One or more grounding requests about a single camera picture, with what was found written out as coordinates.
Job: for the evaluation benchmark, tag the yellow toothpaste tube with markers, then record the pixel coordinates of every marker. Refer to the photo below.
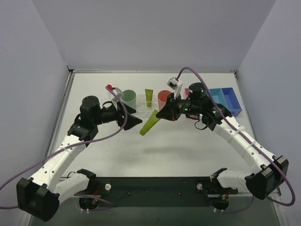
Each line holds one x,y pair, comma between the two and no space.
149,96
152,120

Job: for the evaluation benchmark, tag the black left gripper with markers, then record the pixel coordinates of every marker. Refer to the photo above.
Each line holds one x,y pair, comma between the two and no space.
120,117

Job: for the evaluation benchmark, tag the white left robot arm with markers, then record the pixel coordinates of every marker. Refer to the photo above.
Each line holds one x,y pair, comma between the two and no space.
42,193

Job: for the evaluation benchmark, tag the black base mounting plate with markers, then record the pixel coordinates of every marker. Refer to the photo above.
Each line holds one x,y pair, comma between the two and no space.
151,192

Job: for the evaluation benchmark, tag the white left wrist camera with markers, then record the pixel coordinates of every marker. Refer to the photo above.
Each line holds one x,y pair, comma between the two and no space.
115,95

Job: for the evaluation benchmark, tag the green plastic cup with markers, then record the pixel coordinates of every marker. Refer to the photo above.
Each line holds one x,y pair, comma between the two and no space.
129,98

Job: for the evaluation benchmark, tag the orange plastic cup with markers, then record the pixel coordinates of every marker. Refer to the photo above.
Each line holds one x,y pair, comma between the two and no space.
162,98

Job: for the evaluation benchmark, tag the light blue organizer box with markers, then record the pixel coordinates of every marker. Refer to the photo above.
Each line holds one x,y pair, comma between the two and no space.
218,96

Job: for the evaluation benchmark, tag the pink organizer box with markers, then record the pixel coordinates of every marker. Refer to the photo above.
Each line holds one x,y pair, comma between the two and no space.
186,93

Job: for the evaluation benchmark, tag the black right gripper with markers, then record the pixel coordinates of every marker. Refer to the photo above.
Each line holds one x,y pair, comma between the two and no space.
173,108

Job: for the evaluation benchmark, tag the large clear textured tray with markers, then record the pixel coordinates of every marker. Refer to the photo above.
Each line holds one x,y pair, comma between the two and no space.
142,110

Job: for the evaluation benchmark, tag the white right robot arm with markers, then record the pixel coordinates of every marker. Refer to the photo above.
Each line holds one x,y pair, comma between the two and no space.
267,170

